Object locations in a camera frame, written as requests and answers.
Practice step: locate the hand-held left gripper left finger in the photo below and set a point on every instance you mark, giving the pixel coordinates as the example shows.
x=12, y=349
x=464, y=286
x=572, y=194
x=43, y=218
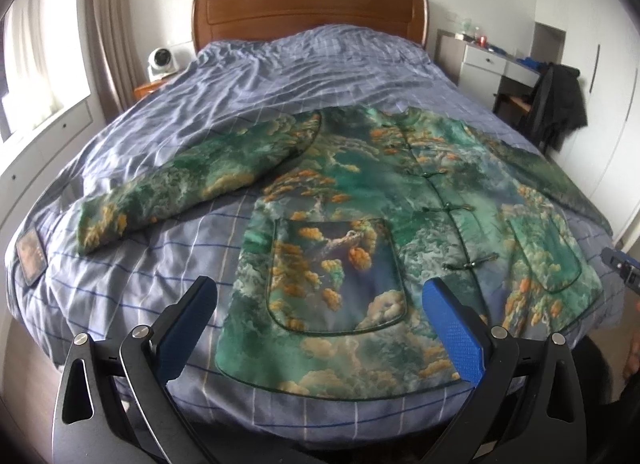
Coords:
x=182, y=339

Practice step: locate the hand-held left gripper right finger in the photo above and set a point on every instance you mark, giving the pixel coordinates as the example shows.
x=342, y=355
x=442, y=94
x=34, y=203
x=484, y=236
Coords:
x=452, y=334

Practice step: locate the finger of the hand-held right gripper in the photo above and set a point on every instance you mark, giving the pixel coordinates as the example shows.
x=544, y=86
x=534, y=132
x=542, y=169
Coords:
x=622, y=264

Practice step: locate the green printed padded jacket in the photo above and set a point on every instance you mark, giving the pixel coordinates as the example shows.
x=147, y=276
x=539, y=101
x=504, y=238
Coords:
x=350, y=194

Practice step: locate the brown duvet label patch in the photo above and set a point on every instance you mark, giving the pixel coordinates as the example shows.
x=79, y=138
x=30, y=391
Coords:
x=31, y=258

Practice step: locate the black hanging jacket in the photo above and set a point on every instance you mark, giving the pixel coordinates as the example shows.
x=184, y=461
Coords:
x=557, y=103

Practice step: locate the wooden chair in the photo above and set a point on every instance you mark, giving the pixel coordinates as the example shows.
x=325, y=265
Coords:
x=515, y=104

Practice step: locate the white wardrobe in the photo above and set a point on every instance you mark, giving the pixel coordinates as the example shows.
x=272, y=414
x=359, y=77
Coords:
x=600, y=68

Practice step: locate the white window cabinet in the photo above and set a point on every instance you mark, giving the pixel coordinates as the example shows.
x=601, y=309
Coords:
x=55, y=143

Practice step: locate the white desk with drawer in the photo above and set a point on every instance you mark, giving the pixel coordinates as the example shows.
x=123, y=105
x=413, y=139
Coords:
x=487, y=62

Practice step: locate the wooden nightstand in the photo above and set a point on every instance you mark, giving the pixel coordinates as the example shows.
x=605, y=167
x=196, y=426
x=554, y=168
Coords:
x=149, y=88

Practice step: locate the blue checked duvet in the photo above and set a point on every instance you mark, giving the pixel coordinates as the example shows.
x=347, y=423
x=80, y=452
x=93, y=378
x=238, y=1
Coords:
x=300, y=68

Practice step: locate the beige curtain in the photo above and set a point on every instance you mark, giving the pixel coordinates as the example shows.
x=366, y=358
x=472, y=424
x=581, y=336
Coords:
x=116, y=28

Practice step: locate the window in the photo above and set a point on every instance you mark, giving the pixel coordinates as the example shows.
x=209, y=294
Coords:
x=35, y=53

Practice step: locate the wooden headboard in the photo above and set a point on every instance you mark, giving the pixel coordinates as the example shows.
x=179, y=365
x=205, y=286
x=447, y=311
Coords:
x=300, y=8

